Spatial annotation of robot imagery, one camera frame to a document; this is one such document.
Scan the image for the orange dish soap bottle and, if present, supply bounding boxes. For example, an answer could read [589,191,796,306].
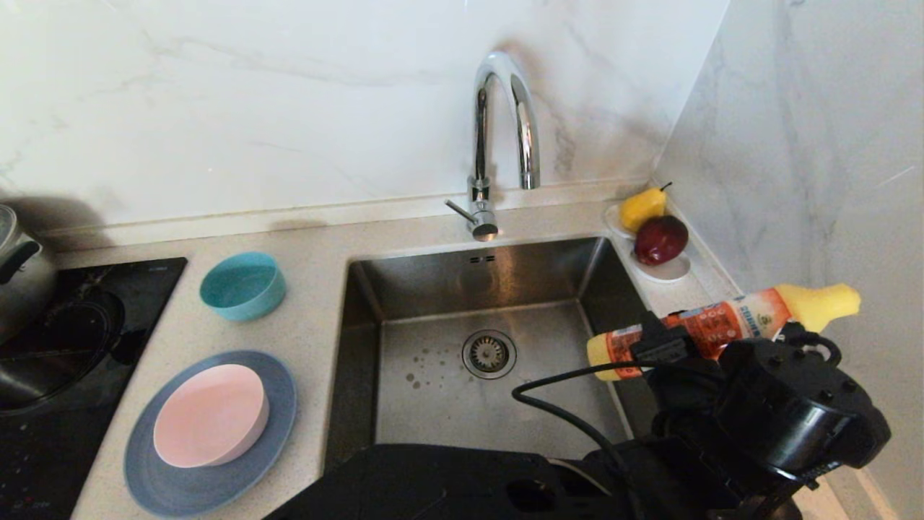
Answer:
[586,283,862,381]

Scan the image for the blue round plate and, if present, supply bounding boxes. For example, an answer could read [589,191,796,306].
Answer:
[123,350,297,519]

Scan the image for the yellow pear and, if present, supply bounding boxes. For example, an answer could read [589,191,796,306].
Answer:
[619,182,674,233]

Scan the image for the teal bowl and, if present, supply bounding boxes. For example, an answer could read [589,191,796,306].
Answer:
[199,251,287,322]

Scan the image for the white fruit dish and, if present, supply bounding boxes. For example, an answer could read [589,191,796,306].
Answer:
[605,202,692,282]

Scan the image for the black induction cooktop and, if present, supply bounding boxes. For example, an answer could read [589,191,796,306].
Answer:
[0,258,188,520]

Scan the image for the stainless steel sink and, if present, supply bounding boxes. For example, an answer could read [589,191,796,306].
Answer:
[321,235,723,474]

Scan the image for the pink bowl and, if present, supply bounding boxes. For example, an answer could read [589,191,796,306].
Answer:
[152,364,270,469]

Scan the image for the chrome faucet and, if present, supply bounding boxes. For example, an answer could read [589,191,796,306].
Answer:
[444,51,542,243]

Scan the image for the steel cooking pot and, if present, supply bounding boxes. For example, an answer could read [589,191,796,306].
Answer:
[0,204,58,345]

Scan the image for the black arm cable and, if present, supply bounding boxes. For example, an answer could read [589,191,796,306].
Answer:
[511,361,650,510]

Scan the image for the metal sink drain strainer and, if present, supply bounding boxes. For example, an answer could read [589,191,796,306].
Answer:
[462,329,518,381]

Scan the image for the red apple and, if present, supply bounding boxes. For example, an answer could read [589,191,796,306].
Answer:
[634,214,689,267]

